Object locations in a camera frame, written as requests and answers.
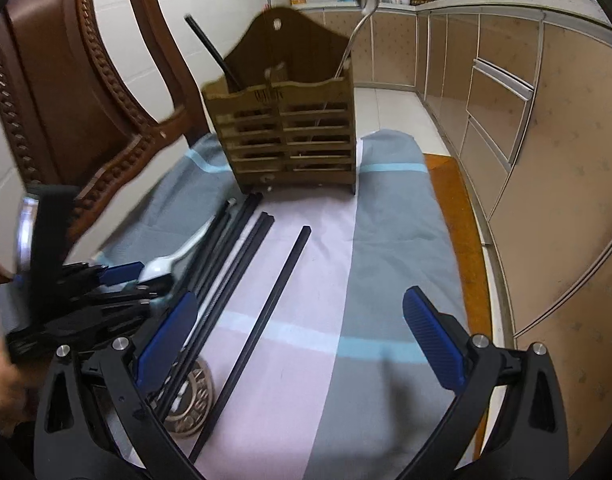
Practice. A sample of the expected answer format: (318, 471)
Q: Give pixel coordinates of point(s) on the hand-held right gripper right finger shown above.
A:
(431, 340)

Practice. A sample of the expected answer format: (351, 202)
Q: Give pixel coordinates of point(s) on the wooden utensil holder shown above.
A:
(286, 125)

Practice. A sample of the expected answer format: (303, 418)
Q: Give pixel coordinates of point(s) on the carved wooden chair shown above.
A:
(50, 60)

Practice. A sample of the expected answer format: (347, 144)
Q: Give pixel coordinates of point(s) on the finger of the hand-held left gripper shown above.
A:
(150, 290)
(123, 272)

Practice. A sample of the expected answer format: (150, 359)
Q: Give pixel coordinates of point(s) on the white plastic spoon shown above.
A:
(158, 267)

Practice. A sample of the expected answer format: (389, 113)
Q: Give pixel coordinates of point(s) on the black chopstick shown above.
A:
(210, 50)
(233, 270)
(241, 225)
(243, 267)
(266, 310)
(224, 212)
(235, 222)

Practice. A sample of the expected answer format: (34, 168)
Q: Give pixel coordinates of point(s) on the person's left hand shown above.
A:
(3, 390)

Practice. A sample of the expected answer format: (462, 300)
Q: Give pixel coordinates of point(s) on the beige kitchen cabinets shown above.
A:
(536, 135)

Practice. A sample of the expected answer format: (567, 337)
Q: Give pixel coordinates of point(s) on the striped grey pink cloth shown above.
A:
(336, 280)

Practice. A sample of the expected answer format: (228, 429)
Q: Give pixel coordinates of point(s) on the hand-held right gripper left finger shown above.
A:
(168, 342)

